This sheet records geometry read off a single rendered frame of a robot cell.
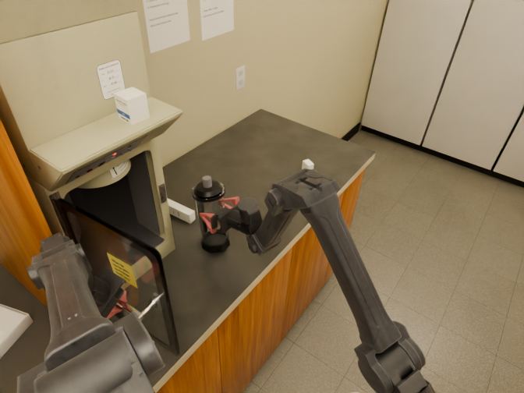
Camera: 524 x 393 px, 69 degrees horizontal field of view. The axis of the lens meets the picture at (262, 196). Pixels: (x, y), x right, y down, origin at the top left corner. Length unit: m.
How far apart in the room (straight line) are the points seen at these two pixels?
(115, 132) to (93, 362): 0.61
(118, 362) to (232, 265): 0.98
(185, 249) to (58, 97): 0.69
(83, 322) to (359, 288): 0.48
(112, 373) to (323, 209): 0.45
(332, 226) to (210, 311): 0.62
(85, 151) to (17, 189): 0.14
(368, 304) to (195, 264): 0.72
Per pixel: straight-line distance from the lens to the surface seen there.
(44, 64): 0.87
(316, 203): 0.68
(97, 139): 0.88
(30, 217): 0.86
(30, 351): 1.28
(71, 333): 0.42
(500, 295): 2.88
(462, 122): 3.70
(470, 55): 3.53
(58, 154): 0.86
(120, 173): 1.08
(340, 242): 0.70
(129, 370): 0.36
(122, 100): 0.91
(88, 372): 0.36
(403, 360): 0.81
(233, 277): 1.28
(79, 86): 0.92
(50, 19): 0.87
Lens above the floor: 1.95
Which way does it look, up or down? 40 degrees down
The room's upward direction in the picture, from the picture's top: 3 degrees clockwise
